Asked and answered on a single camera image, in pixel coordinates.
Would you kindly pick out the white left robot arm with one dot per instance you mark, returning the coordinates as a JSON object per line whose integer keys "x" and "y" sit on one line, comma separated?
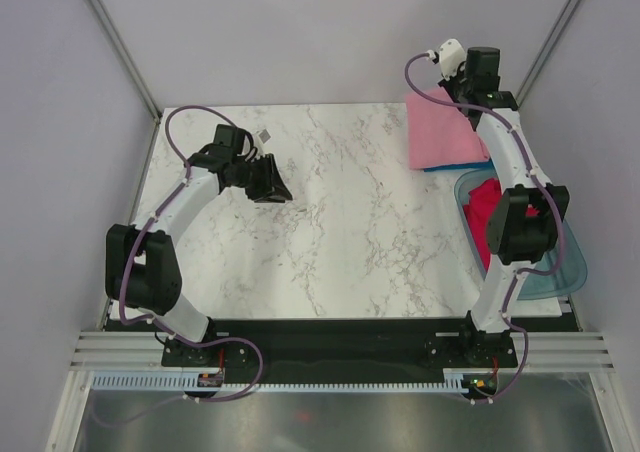
{"x": 142, "y": 269}

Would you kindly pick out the red t shirt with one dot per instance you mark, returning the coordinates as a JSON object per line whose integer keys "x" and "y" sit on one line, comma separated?
{"x": 481, "y": 205}

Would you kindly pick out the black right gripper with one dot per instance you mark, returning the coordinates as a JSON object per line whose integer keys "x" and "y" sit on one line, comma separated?
{"x": 447, "y": 85}

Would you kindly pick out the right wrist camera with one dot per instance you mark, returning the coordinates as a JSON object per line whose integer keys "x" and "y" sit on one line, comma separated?
{"x": 451, "y": 55}

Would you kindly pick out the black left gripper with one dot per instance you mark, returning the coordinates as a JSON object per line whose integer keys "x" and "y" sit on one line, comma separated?
{"x": 271, "y": 181}

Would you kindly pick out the pink t shirt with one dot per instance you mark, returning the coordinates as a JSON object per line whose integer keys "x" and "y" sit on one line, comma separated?
{"x": 440, "y": 135}

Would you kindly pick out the white slotted cable duct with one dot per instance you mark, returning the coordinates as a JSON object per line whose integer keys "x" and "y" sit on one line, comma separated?
{"x": 211, "y": 380}

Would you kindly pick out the left aluminium frame post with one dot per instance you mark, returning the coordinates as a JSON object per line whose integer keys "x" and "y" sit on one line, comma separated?
{"x": 108, "y": 27}

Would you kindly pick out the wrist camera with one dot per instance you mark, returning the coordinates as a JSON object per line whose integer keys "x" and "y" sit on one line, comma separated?
{"x": 264, "y": 136}
{"x": 451, "y": 55}

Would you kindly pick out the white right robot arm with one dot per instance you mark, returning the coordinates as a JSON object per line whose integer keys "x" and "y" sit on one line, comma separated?
{"x": 528, "y": 219}

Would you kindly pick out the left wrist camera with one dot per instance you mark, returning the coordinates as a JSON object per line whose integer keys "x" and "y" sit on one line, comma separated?
{"x": 264, "y": 136}

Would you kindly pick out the right aluminium frame post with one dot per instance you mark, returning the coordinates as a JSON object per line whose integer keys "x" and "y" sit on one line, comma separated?
{"x": 550, "y": 43}

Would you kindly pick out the aluminium frame post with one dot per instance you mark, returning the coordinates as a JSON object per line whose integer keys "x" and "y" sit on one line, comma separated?
{"x": 550, "y": 43}
{"x": 108, "y": 27}

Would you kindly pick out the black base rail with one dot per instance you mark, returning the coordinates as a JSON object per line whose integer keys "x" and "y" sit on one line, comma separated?
{"x": 333, "y": 351}

